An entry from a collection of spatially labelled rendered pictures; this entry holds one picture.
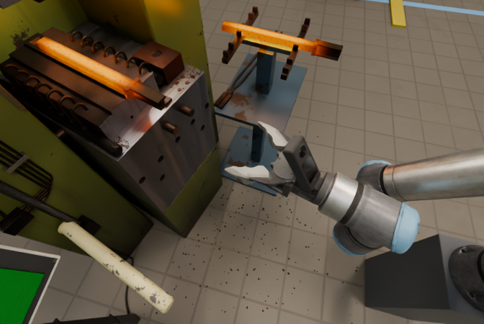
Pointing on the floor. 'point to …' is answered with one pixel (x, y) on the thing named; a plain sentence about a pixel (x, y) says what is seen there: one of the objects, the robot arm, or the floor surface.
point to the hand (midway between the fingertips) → (241, 142)
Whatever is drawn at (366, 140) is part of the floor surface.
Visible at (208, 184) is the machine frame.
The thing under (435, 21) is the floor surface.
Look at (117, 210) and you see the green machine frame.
